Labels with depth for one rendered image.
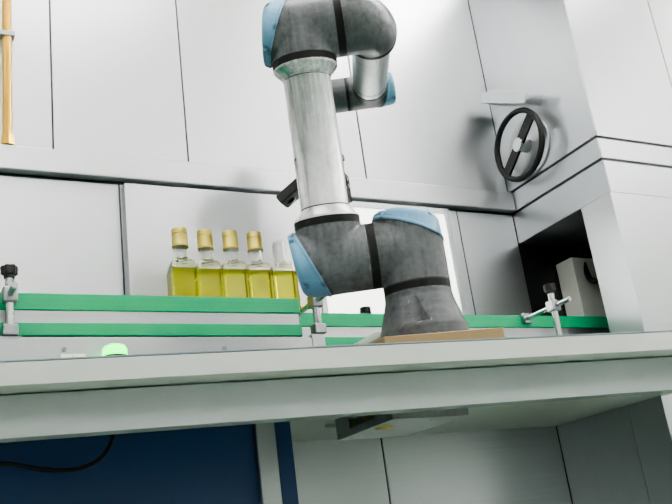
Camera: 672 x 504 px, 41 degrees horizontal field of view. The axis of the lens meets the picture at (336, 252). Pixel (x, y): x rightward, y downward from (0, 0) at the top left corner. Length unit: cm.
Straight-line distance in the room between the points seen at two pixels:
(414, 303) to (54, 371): 58
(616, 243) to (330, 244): 103
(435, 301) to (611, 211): 98
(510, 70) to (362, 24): 119
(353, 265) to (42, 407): 55
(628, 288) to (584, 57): 65
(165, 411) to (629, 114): 166
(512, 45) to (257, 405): 169
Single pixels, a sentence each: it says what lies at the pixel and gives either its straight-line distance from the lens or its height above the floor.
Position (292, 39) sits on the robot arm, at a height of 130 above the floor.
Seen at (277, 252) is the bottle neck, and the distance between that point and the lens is 201.
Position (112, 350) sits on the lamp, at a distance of 161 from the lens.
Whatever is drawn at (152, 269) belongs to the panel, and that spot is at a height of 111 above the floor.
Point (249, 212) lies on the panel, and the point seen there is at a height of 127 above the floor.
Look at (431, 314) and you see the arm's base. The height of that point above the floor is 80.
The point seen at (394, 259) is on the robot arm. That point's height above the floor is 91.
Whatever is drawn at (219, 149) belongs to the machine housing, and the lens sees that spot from 226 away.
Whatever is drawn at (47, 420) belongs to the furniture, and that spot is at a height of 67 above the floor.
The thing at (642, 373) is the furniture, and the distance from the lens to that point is 167.
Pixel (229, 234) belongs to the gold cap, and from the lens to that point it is 198.
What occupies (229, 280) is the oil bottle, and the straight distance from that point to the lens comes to 193.
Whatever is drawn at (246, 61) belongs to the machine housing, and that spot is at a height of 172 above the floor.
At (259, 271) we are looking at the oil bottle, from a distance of 196.
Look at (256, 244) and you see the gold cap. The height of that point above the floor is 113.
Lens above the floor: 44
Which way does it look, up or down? 19 degrees up
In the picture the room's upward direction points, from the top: 8 degrees counter-clockwise
